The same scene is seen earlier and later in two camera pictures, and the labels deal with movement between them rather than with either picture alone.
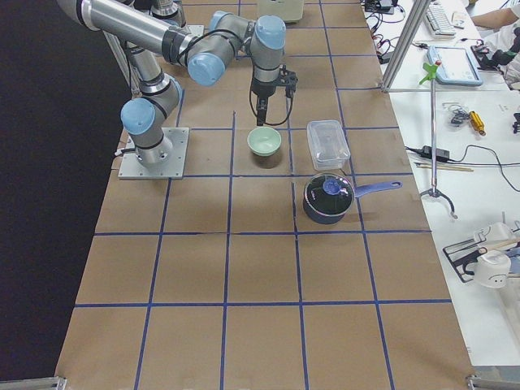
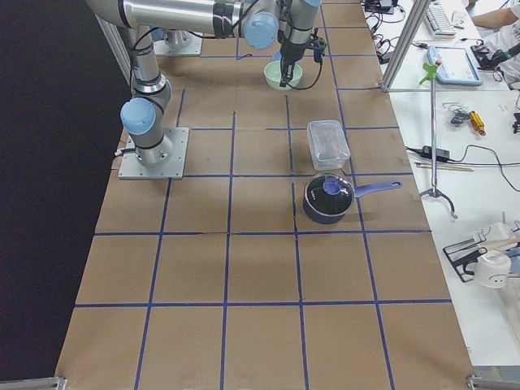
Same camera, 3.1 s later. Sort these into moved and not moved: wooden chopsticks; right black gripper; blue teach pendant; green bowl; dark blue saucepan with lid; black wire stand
Moved: green bowl; right black gripper
Not moved: dark blue saucepan with lid; blue teach pendant; black wire stand; wooden chopsticks
